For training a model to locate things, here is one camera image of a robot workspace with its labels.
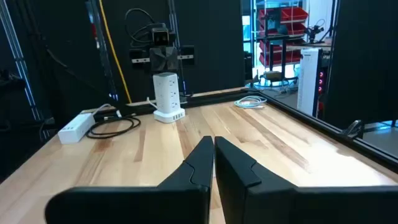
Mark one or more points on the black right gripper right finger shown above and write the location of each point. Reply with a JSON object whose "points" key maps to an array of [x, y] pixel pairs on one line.
{"points": [[264, 202]]}

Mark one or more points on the white flat power strip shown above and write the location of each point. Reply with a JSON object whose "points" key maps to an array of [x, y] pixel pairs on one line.
{"points": [[74, 129]]}

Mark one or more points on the black curtain partition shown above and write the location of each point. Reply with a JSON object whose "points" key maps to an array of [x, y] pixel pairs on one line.
{"points": [[211, 46], [363, 62]]}

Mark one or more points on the silver aluminium post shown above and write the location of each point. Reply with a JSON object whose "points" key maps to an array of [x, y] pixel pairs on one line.
{"points": [[19, 62]]}

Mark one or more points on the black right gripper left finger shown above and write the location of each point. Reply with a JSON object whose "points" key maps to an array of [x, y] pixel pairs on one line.
{"points": [[174, 202]]}

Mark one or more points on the white tower power strip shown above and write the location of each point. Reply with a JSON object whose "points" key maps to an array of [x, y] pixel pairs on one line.
{"points": [[166, 93]]}

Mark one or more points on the white tower fan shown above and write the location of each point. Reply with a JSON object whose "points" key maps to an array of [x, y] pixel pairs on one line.
{"points": [[308, 81]]}

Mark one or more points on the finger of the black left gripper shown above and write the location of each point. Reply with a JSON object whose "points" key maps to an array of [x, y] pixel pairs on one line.
{"points": [[171, 59], [156, 59]]}

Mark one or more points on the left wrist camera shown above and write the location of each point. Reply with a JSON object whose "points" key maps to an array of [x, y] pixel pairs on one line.
{"points": [[160, 35]]}

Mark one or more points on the small black frame clamp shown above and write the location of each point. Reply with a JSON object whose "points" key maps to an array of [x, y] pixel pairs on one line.
{"points": [[353, 129]]}

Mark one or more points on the red bin shelf rack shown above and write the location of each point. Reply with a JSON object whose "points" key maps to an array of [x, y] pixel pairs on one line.
{"points": [[292, 14]]}

